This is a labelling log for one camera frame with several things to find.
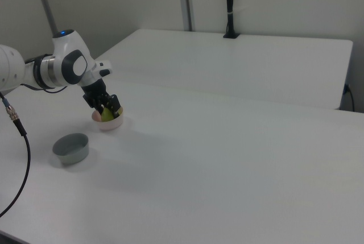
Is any grey plastic bowl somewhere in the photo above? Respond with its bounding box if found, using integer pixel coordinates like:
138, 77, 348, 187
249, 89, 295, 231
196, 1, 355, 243
52, 133, 89, 166

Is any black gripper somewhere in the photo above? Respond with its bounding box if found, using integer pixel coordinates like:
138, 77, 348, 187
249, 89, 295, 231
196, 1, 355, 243
80, 78, 122, 119

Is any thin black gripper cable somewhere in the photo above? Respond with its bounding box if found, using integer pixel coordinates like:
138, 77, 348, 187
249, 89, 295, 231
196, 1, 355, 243
21, 83, 69, 94

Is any thick black connector cable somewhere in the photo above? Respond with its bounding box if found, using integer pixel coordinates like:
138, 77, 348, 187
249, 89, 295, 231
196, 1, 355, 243
0, 92, 31, 218

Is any pink plastic bowl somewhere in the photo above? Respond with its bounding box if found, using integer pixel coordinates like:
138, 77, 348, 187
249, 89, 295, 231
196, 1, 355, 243
90, 107, 125, 131

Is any white rectangular table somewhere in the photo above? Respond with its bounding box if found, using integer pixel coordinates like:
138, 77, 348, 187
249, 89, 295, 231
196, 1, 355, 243
95, 28, 354, 111

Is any green pear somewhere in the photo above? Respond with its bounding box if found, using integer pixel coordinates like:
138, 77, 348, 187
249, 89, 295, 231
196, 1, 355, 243
101, 106, 123, 122

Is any black power cable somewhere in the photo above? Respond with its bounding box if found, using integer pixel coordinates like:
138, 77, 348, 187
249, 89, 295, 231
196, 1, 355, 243
344, 84, 356, 111

